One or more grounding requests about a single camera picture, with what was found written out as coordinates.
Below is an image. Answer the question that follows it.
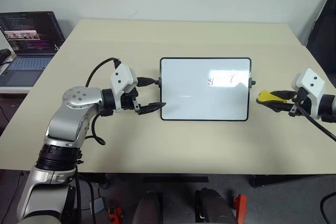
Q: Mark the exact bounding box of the black object beside laptop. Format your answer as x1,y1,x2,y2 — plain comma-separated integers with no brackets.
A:
0,48,13,65

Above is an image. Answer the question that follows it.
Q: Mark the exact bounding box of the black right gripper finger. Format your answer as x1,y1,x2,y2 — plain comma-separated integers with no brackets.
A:
267,101,295,114
271,90,299,99

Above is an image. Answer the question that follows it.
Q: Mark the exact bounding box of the yellow whiteboard eraser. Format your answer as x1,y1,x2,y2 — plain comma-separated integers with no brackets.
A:
256,89,289,109

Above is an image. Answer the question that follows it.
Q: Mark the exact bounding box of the black table foot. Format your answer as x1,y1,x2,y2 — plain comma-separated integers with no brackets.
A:
248,173,336,189

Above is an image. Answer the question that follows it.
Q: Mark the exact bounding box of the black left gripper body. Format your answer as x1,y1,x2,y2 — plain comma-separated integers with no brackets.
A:
120,87,140,111

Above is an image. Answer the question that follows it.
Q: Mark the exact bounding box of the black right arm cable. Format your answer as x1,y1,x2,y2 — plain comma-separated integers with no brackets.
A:
295,100,336,142

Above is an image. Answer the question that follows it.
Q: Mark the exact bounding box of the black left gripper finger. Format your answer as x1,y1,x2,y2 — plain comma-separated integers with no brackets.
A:
134,101,167,116
136,77,156,87

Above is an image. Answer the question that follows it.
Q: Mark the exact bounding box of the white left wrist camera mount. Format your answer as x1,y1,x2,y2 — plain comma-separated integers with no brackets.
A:
109,62,138,111

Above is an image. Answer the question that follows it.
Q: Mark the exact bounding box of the orange bracket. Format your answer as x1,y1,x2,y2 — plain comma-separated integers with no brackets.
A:
108,206,124,224
232,194,248,224

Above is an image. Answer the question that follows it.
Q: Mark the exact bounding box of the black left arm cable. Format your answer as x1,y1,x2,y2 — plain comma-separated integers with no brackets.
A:
85,57,123,146

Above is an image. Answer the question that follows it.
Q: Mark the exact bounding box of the black chair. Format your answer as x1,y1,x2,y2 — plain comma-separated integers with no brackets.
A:
305,0,336,78

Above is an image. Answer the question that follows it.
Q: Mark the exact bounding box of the dark rounded shape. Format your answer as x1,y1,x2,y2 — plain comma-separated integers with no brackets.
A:
193,187,238,224

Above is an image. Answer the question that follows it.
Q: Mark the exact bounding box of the black cable under arm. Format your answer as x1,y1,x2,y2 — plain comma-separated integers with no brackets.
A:
75,166,96,224

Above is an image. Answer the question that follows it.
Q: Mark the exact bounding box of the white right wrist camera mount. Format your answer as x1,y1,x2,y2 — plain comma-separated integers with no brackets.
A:
291,68,327,120

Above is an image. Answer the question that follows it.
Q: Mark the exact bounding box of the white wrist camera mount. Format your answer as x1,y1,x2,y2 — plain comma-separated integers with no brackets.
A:
291,68,327,120
109,62,138,111

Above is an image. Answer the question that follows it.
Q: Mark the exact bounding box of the open grey laptop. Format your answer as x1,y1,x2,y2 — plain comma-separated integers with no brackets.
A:
0,11,66,87

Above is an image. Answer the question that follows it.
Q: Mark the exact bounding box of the black-framed whiteboard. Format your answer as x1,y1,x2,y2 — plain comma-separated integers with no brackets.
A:
156,56,257,122

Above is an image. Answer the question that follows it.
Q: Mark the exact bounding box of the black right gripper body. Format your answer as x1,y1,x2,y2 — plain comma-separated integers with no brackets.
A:
288,87,313,117

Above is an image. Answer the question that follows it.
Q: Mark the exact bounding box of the black looped floor cable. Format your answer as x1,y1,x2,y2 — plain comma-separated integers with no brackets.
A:
319,190,336,224

